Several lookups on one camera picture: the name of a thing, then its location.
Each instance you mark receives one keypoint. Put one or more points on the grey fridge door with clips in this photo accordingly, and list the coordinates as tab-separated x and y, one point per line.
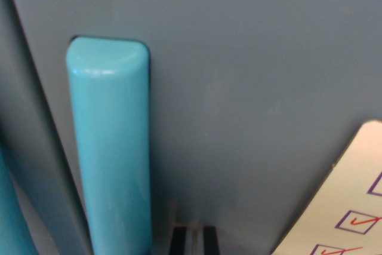
238	58

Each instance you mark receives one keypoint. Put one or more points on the cream shopping checklist card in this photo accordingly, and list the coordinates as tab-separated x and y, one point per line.
343	192

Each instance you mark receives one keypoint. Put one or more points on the grey fridge door with dispenser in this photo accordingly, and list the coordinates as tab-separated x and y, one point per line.
18	87

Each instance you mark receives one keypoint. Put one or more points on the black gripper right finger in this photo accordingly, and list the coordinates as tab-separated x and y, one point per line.
210	241

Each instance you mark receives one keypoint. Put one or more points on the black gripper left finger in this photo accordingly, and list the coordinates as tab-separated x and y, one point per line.
178	241

